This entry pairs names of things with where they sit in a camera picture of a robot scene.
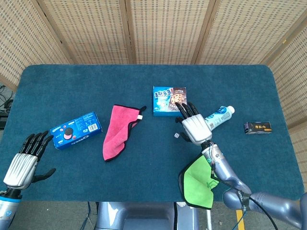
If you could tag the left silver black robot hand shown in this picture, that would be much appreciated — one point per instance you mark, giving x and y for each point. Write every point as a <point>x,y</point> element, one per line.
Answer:
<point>21,167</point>

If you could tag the blue chocolate chip cookie box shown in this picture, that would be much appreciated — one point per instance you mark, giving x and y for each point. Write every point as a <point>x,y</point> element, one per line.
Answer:
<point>163,100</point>

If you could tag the green microfibre cloth black trim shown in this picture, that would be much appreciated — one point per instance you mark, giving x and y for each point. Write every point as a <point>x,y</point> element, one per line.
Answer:
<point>196,187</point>

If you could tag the small black box gold print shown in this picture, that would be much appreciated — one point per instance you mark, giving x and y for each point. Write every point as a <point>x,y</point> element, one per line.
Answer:
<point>257,127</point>

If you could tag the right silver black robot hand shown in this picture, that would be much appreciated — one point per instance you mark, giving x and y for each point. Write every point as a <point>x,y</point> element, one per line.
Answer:
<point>195,129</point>

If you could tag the pink microfibre cloth black trim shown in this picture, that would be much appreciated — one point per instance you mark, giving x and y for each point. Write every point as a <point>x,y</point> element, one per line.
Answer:
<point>116,129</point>

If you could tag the blue felt table cover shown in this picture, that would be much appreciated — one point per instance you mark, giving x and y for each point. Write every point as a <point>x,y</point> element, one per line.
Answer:
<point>144,167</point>

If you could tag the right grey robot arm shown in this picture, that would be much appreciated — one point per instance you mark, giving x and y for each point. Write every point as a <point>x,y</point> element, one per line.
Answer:
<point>225,167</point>

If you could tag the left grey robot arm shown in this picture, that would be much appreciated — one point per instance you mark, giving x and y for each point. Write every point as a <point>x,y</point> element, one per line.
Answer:
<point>7,208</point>

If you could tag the grey robot torso base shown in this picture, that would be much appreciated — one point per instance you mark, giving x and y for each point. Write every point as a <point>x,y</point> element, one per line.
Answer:
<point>134,215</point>

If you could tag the white bottle with blue label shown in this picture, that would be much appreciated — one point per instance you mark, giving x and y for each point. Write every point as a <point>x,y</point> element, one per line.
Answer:
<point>221,115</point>

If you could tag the woven bamboo folding screen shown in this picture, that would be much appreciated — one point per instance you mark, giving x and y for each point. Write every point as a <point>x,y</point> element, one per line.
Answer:
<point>168,31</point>

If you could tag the blue Oreo cookie box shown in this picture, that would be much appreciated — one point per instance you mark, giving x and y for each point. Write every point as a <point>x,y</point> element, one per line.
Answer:
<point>79,129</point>

